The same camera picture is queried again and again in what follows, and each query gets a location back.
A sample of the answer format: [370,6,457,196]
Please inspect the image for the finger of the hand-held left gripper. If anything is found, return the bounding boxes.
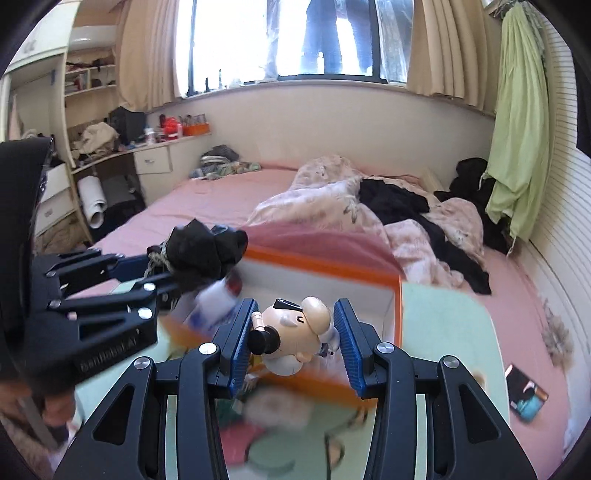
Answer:
[47,271,186,325]
[33,248,161,289]

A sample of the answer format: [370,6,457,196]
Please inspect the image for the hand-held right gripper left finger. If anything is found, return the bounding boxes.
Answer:
[53,298,260,480]

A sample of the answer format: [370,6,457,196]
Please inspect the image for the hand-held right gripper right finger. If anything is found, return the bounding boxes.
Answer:
[333,298,539,480]

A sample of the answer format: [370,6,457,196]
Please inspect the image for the cartoon figure keychain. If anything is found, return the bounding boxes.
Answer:
[247,295,335,377]

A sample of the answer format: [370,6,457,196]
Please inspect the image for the orange cardboard box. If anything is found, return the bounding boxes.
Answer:
[159,244,407,411]

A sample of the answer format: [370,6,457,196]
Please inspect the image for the black drawstring bag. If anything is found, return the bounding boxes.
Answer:
[148,219,250,294]

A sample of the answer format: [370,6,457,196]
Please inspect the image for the green desktop table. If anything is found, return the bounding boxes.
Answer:
[74,277,511,480]

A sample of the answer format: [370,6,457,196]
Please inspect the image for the person's left hand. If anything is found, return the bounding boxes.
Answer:
[0,378,79,430]

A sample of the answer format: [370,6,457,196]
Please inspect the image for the white side drawers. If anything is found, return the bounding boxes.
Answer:
[34,164,77,236]

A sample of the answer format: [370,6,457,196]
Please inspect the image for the white paper roll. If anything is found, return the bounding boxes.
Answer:
[76,175,109,229]

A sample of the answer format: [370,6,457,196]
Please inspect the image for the dark pink pillow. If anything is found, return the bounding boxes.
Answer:
[240,222,402,282]

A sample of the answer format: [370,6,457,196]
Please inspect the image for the beige clothes heap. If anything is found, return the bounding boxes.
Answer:
[69,122,121,155]

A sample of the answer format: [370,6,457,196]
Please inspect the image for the white drawer cabinet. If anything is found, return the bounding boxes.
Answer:
[134,143,174,176]

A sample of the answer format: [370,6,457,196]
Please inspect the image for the black bag on desk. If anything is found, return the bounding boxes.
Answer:
[108,106,147,144]

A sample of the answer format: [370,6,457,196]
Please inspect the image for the black clothes on quilt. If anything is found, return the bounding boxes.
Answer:
[358,178,492,296]

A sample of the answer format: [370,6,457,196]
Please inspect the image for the floral pink quilt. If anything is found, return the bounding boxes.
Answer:
[247,154,485,287]

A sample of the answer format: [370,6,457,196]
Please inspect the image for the pile of patterned clothes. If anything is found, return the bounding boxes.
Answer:
[191,144,262,181]

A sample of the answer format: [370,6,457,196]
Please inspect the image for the dark booklet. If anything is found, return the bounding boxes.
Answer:
[503,364,550,422]

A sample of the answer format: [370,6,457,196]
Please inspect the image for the black garment heap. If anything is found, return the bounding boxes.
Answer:
[434,157,509,252]

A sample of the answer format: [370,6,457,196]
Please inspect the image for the beige curtain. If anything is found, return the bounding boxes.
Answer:
[117,0,197,112]
[406,0,506,114]

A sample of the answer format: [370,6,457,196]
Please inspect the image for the white slatted panel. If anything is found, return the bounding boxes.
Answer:
[526,18,591,370]

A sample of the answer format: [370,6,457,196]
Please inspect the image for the window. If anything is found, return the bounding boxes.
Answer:
[175,0,416,97]

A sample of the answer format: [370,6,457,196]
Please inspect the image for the light green cloth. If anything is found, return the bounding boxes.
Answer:
[485,4,552,257]

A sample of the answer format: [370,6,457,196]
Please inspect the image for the hanging jeans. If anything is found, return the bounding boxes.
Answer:
[302,0,375,77]

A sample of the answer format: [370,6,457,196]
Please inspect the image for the white wall shelf unit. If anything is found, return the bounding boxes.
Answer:
[60,44,121,162]

